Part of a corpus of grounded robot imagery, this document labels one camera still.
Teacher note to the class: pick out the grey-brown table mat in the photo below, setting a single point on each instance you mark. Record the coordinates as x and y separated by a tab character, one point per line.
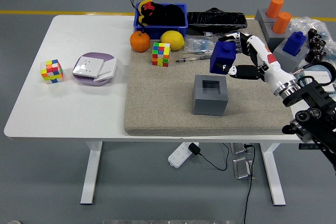
162	98

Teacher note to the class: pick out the grey ballpoint pen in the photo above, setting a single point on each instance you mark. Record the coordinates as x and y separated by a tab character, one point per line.
194	58

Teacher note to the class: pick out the multicolour puzzle cube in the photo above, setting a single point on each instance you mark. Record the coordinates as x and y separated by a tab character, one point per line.
160	54
52	72

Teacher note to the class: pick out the grey round knob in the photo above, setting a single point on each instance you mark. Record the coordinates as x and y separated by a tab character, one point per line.
13	222

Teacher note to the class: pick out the small white plug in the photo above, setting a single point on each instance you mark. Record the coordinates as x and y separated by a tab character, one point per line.
208	34

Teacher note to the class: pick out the black pouch with yellow trim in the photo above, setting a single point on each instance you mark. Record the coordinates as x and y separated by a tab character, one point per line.
170	15

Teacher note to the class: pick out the grey seal holder block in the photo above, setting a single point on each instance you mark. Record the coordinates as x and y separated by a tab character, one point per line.
210	106
291	62
273	39
260	16

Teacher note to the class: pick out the white wall socket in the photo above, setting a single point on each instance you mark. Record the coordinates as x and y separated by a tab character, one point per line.
86	66

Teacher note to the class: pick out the clear bag of resistors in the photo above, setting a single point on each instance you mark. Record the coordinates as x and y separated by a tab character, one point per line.
197	44

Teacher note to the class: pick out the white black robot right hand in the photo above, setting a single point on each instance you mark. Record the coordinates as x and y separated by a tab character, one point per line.
275	73

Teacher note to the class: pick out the white switch panel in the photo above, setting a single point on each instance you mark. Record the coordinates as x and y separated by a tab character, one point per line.
320	76
107	70

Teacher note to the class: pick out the white table leg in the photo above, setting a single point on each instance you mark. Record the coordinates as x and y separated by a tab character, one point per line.
273	179
92	176

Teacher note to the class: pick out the black wrapped long bundle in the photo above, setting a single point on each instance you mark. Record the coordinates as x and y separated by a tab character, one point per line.
218	20

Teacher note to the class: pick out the clear plastic bag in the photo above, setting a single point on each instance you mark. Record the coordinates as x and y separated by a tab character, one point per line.
304	23

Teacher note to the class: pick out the purple plate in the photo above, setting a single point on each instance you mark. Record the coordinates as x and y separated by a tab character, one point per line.
99	55

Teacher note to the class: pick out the dark dotted cylinder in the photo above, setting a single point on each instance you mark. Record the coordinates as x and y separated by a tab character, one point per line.
315	51
312	33
316	40
315	57
320	45

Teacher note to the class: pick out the blue square seal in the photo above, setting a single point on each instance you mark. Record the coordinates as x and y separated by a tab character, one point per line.
294	41
223	56

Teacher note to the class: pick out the black table control panel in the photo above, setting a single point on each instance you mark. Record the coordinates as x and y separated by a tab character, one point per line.
307	146

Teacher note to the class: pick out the blue plastic bin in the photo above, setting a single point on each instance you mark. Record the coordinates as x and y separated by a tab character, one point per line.
168	30

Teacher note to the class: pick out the silver metal bracket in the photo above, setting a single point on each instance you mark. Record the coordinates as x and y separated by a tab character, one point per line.
242	169
239	148

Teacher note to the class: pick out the orange fruit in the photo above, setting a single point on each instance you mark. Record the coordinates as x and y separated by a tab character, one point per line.
140	41

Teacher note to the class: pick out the black power adapter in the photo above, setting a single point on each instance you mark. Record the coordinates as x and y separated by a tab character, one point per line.
194	148

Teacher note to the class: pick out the orange cylinder seal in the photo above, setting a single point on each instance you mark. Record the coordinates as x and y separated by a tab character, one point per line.
274	7
281	23

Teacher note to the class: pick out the light blue plate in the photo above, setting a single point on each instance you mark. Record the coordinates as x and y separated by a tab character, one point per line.
331	69

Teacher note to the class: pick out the white power strip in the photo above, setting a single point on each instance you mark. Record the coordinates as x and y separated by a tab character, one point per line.
178	155

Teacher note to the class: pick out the yellow lemon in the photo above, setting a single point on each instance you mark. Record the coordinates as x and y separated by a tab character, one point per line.
172	40

